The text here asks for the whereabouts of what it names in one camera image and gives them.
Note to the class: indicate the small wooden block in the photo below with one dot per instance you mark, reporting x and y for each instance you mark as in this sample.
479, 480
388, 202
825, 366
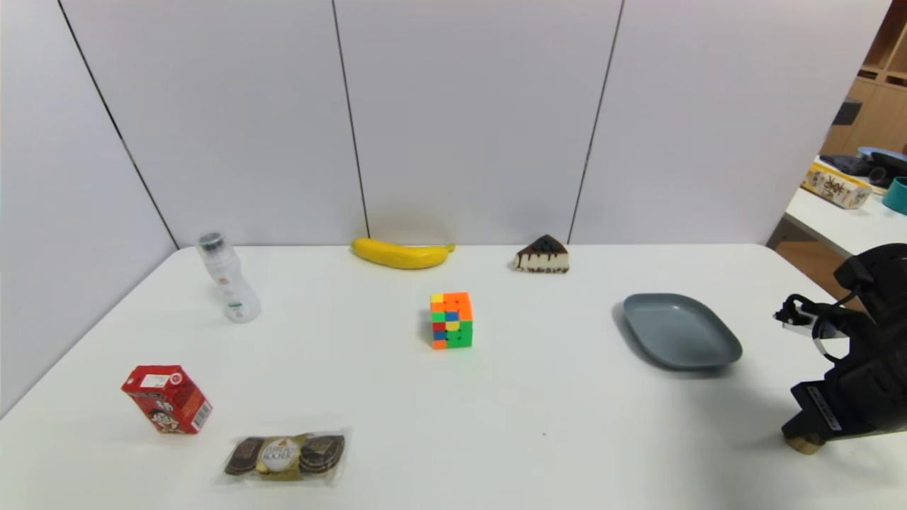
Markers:
805, 445

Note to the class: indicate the grey dish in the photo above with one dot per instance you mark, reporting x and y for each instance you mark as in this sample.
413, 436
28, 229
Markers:
680, 331

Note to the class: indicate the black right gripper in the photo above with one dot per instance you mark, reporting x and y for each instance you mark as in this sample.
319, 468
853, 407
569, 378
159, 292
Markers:
817, 409

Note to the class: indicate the blue plate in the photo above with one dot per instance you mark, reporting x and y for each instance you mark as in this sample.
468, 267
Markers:
882, 151

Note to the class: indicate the wooden shelf unit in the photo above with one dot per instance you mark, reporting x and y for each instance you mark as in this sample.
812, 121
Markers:
875, 85

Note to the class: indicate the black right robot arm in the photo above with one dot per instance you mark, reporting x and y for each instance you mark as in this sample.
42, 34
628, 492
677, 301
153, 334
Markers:
879, 276

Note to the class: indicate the clear plastic bottle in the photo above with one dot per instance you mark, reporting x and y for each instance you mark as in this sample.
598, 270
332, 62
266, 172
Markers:
228, 280

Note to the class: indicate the white side table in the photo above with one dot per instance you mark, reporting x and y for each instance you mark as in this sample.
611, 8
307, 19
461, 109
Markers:
847, 227

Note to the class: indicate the yellow printed box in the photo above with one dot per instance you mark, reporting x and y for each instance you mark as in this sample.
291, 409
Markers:
836, 185

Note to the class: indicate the yellow banana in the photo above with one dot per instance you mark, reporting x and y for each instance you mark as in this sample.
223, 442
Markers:
400, 254

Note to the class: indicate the chocolate balls clear pack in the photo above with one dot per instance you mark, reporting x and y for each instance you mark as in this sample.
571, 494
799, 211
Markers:
285, 455

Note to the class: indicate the teal cup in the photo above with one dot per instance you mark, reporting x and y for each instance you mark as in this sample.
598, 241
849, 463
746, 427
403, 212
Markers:
897, 196

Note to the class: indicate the red milk carton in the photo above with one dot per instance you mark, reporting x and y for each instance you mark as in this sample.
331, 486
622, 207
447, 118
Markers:
170, 400

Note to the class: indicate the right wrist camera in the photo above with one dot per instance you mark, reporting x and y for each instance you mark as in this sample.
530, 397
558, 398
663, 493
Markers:
808, 315

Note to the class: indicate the dark cloth pile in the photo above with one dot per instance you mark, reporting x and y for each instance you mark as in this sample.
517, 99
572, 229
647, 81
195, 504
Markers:
861, 166

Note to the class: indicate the chocolate cake slice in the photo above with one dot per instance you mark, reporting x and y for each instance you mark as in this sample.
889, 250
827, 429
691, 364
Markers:
542, 256

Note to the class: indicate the colourful puzzle cube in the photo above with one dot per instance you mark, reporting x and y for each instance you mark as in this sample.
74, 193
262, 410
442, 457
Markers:
451, 320

